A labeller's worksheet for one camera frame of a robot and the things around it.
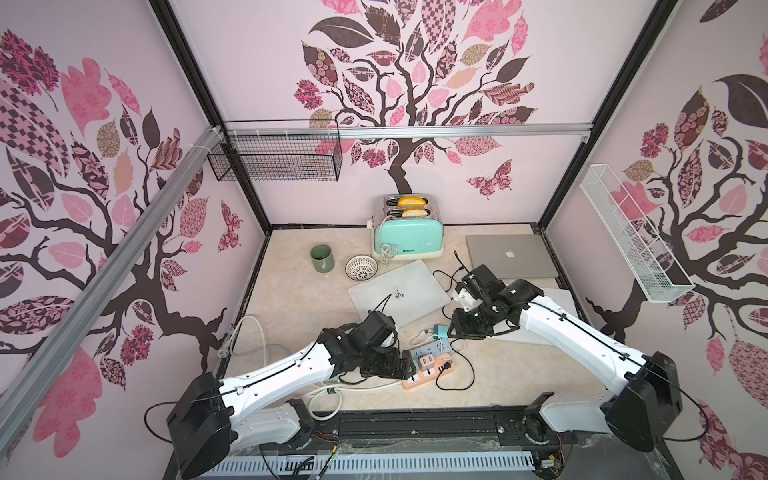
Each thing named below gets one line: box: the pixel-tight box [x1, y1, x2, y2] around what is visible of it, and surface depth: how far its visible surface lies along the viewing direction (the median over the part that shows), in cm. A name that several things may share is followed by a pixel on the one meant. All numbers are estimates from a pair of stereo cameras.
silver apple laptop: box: [466, 233, 559, 279], surface depth 113 cm
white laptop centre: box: [348, 259, 451, 328], surface depth 103 cm
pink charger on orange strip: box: [419, 354, 435, 371], surface depth 81 cm
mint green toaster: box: [372, 194, 445, 261], surface depth 102 cm
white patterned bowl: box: [345, 255, 378, 281], surface depth 106 cm
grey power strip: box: [411, 338, 452, 361], surface depth 87 cm
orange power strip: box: [402, 355, 455, 390], surface depth 83 cm
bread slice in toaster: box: [398, 196, 426, 208], surface depth 105 cm
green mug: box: [310, 244, 335, 273], surface depth 106 cm
